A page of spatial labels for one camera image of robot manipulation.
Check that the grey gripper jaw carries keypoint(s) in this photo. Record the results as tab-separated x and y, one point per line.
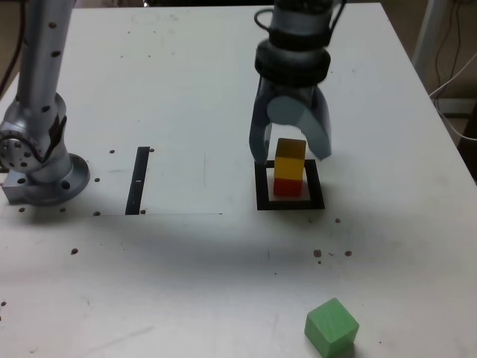
320	130
258	130

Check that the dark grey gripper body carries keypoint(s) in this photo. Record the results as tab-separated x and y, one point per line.
290	89

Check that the yellow cube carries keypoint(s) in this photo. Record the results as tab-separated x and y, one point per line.
288	166

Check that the red cube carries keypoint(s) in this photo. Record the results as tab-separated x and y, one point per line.
287	188

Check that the green cube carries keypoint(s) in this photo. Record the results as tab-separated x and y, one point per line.
329	328

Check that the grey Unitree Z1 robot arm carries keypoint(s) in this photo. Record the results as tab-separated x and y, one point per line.
41	74

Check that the black tape square outline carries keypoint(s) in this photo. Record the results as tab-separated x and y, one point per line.
261	186

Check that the black tape strip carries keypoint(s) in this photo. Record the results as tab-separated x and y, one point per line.
137	186

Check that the white furniture leg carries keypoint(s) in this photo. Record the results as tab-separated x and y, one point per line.
428	30

